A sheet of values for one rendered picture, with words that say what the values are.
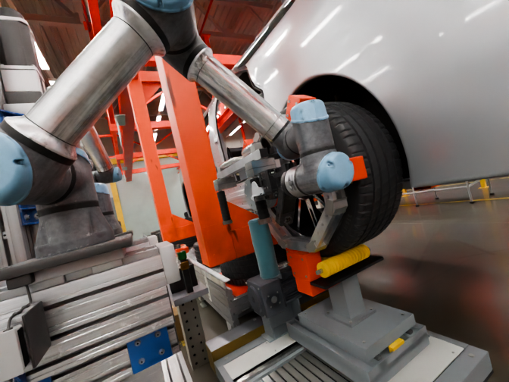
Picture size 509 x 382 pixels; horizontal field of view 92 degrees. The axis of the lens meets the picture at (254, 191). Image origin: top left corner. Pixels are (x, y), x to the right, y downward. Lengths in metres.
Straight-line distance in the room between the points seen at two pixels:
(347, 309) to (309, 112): 0.91
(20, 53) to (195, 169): 0.78
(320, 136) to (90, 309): 0.59
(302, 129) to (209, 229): 0.96
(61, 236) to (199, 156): 0.92
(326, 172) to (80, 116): 0.46
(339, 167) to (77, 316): 0.61
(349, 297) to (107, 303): 0.92
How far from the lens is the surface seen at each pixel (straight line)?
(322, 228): 0.91
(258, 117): 0.64
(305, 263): 1.04
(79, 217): 0.66
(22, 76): 1.06
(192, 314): 1.57
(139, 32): 0.57
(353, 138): 0.89
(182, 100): 1.51
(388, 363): 1.19
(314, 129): 0.52
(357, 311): 1.27
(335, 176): 0.49
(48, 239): 0.67
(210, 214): 1.39
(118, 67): 0.56
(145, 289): 0.66
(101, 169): 1.43
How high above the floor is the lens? 0.84
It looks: 1 degrees up
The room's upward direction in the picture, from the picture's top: 13 degrees counter-clockwise
